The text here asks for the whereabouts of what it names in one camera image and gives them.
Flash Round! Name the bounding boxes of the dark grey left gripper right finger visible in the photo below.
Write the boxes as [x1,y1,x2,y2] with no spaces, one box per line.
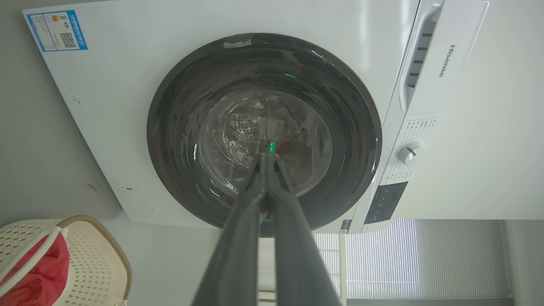
[266,154,342,306]

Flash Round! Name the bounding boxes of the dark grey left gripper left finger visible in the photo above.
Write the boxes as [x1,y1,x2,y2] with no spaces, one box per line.
[192,153,267,306]

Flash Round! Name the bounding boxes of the cream perforated laundry basket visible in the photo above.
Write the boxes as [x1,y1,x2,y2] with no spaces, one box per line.
[0,215,133,306]

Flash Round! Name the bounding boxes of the black washing machine display panel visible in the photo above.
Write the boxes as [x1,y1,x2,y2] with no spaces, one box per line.
[364,181,408,225]

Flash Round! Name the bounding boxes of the white window blinds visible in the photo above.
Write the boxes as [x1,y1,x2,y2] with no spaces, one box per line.
[258,218,510,300]

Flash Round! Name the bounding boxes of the round dark washing machine door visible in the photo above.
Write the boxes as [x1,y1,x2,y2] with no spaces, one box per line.
[147,33,383,238]

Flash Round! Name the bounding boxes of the white washing machine dial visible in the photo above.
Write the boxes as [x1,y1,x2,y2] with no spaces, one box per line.
[397,142,427,167]

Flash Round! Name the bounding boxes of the white Hisense washing machine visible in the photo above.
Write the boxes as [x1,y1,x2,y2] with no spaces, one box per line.
[22,0,490,235]

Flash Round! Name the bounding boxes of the red garment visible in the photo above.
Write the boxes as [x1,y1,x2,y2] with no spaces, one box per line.
[0,229,71,306]

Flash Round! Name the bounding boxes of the white detergent drawer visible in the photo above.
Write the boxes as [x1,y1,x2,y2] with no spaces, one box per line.
[398,0,490,115]

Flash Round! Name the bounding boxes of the blue energy label sticker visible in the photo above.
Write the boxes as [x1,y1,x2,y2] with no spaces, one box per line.
[27,10,88,52]

